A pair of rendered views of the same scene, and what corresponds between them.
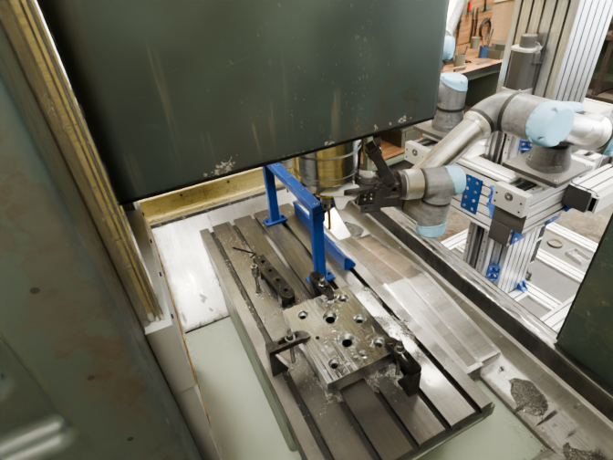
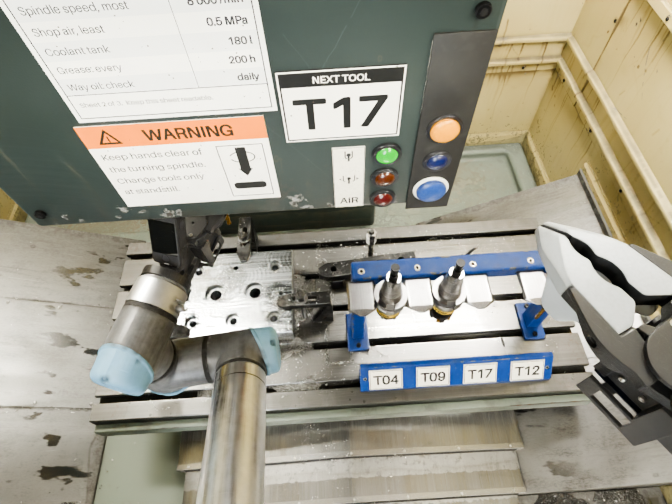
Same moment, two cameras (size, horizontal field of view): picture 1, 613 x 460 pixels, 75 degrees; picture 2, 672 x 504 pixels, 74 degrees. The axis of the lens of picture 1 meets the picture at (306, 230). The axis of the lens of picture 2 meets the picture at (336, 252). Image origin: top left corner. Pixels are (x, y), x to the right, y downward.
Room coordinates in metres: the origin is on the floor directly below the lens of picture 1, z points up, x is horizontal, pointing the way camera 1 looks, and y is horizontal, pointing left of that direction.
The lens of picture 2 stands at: (1.22, -0.44, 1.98)
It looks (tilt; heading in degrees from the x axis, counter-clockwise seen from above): 58 degrees down; 113
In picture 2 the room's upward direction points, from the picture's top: 3 degrees counter-clockwise
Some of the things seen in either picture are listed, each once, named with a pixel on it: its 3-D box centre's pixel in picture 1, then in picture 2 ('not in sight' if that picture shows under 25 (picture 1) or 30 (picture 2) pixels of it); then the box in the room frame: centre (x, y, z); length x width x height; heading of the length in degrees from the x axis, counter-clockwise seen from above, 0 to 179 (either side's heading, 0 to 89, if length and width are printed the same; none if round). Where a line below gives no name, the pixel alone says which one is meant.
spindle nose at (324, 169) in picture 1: (326, 148); not in sight; (0.85, -0.06, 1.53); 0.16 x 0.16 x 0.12
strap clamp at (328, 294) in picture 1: (322, 290); (305, 304); (0.96, -0.04, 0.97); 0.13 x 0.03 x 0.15; 23
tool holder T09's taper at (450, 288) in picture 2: not in sight; (452, 281); (1.27, -0.02, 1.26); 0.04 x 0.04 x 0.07
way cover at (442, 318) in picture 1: (396, 292); (352, 483); (1.19, -0.35, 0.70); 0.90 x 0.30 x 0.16; 23
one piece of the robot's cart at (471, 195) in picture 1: (471, 194); not in sight; (1.53, -0.75, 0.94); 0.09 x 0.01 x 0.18; 28
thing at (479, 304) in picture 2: not in sight; (477, 291); (1.32, 0.00, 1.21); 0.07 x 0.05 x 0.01; 113
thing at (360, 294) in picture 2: not in sight; (361, 299); (1.12, -0.09, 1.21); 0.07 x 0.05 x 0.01; 113
